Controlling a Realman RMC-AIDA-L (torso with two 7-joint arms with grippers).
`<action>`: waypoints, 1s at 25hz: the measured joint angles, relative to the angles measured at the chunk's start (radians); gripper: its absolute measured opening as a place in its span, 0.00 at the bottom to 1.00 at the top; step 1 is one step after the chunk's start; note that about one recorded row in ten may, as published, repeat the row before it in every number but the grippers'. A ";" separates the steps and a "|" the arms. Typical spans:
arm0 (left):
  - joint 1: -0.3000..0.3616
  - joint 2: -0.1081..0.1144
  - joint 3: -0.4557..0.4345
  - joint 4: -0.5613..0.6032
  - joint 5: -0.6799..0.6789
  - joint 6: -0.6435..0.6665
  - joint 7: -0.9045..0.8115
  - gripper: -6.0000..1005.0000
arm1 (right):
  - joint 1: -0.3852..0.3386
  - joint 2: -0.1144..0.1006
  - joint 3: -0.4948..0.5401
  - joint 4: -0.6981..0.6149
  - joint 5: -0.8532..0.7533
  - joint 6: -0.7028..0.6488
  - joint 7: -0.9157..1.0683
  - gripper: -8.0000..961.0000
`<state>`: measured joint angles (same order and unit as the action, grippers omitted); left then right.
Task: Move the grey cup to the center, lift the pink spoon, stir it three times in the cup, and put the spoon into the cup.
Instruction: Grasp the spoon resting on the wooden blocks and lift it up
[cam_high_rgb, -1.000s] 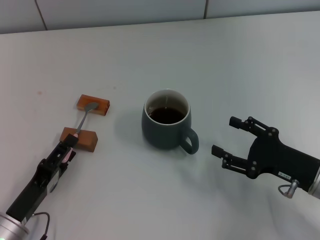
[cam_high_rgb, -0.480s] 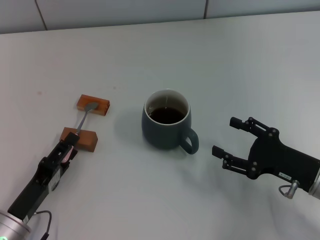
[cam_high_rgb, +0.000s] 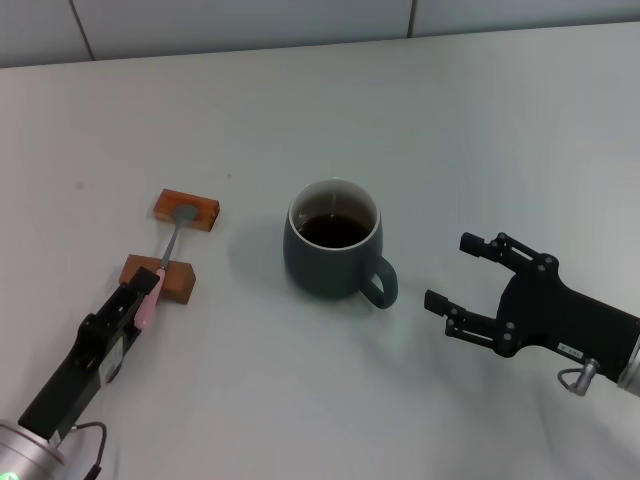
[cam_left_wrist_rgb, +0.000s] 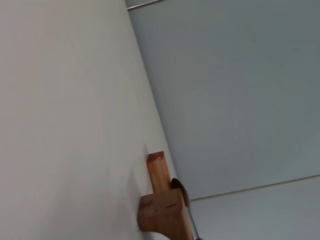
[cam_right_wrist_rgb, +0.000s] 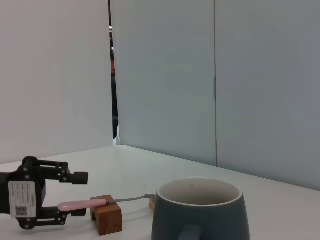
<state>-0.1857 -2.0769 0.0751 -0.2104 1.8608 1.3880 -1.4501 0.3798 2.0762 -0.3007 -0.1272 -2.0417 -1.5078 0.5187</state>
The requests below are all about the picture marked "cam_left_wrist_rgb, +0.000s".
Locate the flat orange wooden block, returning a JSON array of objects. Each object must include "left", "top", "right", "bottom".
[{"left": 147, "top": 151, "right": 173, "bottom": 195}]

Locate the arched brown wooden block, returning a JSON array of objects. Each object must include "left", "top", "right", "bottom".
[{"left": 137, "top": 188, "right": 195, "bottom": 240}]

